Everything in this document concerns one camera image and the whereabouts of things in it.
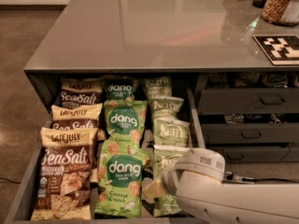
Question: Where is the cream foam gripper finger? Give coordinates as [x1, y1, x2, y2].
[143, 179, 166, 199]

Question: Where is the kettle jalapeno chip bag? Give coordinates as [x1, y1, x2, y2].
[149, 96, 184, 119]
[144, 76, 172, 98]
[153, 118, 190, 147]
[153, 145, 189, 217]

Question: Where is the dang coconut chip bag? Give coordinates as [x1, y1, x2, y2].
[104, 100, 148, 143]
[94, 140, 151, 218]

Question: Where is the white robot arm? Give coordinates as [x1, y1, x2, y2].
[143, 148, 299, 224]

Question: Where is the grey lower closed drawer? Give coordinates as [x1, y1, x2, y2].
[210, 147, 299, 163]

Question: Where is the front Late July chip bag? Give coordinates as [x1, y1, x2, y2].
[31, 128, 97, 221]

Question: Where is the late july chip bag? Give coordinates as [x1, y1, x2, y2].
[60, 77, 103, 109]
[51, 104, 106, 141]
[31, 128, 97, 221]

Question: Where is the middle Late July chip bag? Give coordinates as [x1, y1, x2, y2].
[51, 104, 106, 141]

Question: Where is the back Dang chip bag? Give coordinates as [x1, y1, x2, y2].
[102, 76, 139, 102]

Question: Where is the back Late July chip bag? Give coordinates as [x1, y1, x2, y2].
[60, 77, 103, 109]

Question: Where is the grey upper closed drawer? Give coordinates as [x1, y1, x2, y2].
[197, 88, 299, 115]

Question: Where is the open grey top drawer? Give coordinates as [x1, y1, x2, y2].
[4, 87, 224, 224]

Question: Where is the white power strip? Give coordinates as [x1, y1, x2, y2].
[223, 172, 254, 184]

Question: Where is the black white fiducial marker tile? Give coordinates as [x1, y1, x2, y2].
[253, 35, 299, 65]

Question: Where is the glass jar of nuts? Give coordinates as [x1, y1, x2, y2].
[261, 0, 299, 26]

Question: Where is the black power cable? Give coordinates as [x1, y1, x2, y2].
[252, 177, 299, 184]

